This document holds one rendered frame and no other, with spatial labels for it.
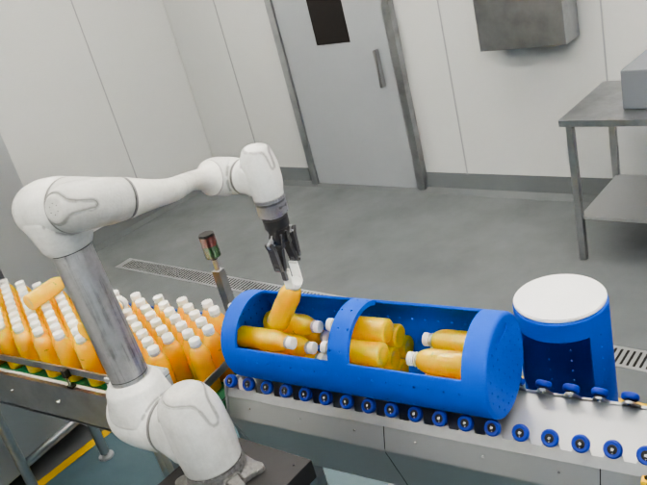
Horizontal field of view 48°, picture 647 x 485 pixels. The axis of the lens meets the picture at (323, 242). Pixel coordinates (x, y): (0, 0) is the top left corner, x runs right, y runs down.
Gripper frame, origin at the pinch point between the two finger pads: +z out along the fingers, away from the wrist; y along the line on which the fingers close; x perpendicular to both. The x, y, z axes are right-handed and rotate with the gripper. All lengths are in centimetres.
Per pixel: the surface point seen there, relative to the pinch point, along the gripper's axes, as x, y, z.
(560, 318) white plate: -68, 31, 28
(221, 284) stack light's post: 65, 33, 28
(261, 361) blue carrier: 8.5, -14.9, 22.0
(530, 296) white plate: -56, 42, 28
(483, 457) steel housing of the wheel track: -59, -14, 44
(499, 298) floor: 22, 198, 133
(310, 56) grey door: 227, 365, 17
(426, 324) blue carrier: -34.2, 12.6, 21.9
